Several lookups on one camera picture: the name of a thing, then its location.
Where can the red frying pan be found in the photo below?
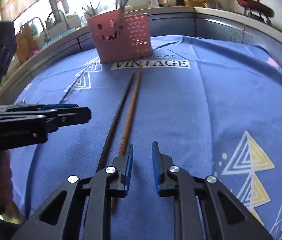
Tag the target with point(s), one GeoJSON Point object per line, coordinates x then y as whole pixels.
{"type": "Point", "coordinates": [253, 3]}

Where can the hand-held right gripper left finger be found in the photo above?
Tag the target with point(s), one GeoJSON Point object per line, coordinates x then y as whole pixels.
{"type": "Point", "coordinates": [129, 170]}

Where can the blue printed tablecloth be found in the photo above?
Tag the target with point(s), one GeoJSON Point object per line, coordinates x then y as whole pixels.
{"type": "Point", "coordinates": [193, 117]}

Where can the gas stove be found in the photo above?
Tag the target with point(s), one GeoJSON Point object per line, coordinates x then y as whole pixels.
{"type": "Point", "coordinates": [276, 23]}

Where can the brown striped chopstick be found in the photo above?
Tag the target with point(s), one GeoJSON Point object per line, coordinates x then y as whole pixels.
{"type": "Point", "coordinates": [129, 118]}

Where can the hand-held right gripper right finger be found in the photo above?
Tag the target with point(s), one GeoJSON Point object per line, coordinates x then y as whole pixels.
{"type": "Point", "coordinates": [156, 170]}

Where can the pink utensil holder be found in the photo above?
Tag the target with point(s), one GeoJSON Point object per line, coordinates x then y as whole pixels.
{"type": "Point", "coordinates": [108, 45]}

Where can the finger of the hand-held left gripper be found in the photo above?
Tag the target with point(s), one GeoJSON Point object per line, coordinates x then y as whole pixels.
{"type": "Point", "coordinates": [56, 106]}
{"type": "Point", "coordinates": [76, 116]}

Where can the dark brown chopstick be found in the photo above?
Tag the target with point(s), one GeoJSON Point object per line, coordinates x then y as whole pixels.
{"type": "Point", "coordinates": [117, 120]}

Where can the kitchen counter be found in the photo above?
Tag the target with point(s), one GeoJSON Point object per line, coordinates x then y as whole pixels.
{"type": "Point", "coordinates": [218, 11]}

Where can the metal faucet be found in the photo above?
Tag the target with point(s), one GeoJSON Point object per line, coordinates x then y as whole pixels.
{"type": "Point", "coordinates": [61, 17]}
{"type": "Point", "coordinates": [44, 28]}

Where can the wooden cutting board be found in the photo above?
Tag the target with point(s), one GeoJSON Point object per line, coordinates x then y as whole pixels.
{"type": "Point", "coordinates": [26, 45]}

